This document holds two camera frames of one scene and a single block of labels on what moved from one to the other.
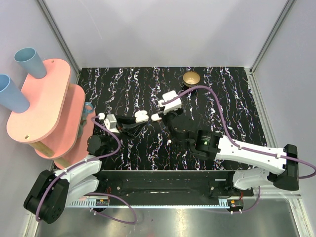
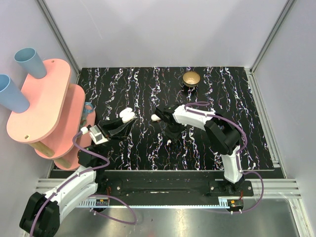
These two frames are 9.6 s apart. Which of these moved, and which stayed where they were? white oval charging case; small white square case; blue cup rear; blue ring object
Moved: small white square case
Stayed: blue ring object; blue cup rear; white oval charging case
